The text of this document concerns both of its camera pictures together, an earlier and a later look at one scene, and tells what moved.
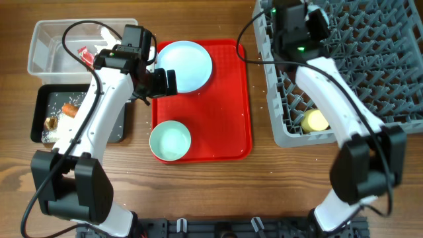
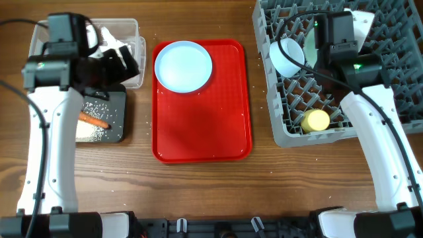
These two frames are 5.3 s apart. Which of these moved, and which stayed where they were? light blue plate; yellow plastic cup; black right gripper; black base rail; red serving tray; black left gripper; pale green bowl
Moved: black left gripper; black right gripper; pale green bowl
Stayed: black base rail; yellow plastic cup; light blue plate; red serving tray
